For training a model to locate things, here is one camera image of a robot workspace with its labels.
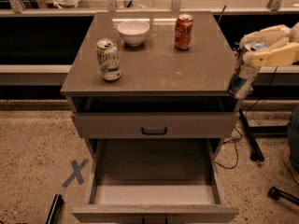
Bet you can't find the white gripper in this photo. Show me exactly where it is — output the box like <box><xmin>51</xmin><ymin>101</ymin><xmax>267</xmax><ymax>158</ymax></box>
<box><xmin>239</xmin><ymin>22</ymin><xmax>299</xmax><ymax>67</ymax></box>

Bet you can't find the silver redbull can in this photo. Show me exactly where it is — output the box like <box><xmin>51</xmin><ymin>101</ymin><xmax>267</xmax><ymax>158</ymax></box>
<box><xmin>228</xmin><ymin>41</ymin><xmax>268</xmax><ymax>99</ymax></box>

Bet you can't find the orange soda can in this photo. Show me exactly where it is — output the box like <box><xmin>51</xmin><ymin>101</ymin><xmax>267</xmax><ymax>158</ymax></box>
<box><xmin>174</xmin><ymin>14</ymin><xmax>193</xmax><ymax>50</ymax></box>

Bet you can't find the grey drawer cabinet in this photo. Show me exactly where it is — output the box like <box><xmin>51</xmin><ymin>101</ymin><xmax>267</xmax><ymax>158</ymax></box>
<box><xmin>60</xmin><ymin>10</ymin><xmax>254</xmax><ymax>224</ymax></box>

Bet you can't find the green white soda can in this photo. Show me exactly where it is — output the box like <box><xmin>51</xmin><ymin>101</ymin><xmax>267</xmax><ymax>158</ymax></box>
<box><xmin>96</xmin><ymin>38</ymin><xmax>121</xmax><ymax>81</ymax></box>

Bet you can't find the open middle drawer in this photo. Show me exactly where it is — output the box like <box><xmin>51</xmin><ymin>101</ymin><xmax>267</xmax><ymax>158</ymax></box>
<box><xmin>72</xmin><ymin>139</ymin><xmax>238</xmax><ymax>224</ymax></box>

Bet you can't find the closed top drawer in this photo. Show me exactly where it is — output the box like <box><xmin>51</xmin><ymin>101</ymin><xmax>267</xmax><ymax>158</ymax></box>
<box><xmin>72</xmin><ymin>112</ymin><xmax>239</xmax><ymax>139</ymax></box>

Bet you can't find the black stand leg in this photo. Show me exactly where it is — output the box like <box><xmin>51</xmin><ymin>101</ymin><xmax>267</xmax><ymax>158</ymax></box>
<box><xmin>239</xmin><ymin>109</ymin><xmax>264</xmax><ymax>161</ymax></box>

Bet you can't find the white bowl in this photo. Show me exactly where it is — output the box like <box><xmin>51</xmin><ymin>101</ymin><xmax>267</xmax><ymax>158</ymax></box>
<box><xmin>118</xmin><ymin>21</ymin><xmax>150</xmax><ymax>47</ymax></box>

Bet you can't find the blue tape cross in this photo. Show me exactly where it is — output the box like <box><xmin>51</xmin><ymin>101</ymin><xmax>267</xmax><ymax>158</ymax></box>
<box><xmin>63</xmin><ymin>159</ymin><xmax>89</xmax><ymax>188</ymax></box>

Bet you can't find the black bar bottom left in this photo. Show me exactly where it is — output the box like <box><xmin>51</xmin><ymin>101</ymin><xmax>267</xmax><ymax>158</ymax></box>
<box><xmin>45</xmin><ymin>194</ymin><xmax>64</xmax><ymax>224</ymax></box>

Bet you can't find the black floor cable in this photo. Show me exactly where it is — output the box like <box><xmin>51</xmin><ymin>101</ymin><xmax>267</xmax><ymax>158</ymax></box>
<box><xmin>215</xmin><ymin>100</ymin><xmax>261</xmax><ymax>170</ymax></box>

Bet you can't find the black drawer handle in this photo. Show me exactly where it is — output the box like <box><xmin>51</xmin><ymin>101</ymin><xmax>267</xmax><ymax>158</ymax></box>
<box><xmin>141</xmin><ymin>127</ymin><xmax>167</xmax><ymax>135</ymax></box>

